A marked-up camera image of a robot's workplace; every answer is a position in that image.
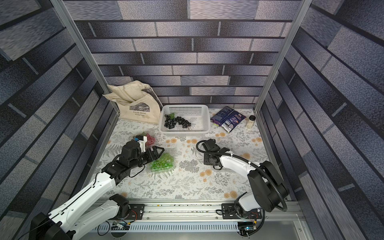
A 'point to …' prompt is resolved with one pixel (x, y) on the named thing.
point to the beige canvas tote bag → (136, 101)
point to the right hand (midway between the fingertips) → (208, 158)
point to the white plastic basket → (185, 119)
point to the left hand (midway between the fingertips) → (161, 151)
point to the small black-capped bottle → (251, 118)
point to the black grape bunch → (170, 120)
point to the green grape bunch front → (156, 165)
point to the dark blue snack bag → (227, 118)
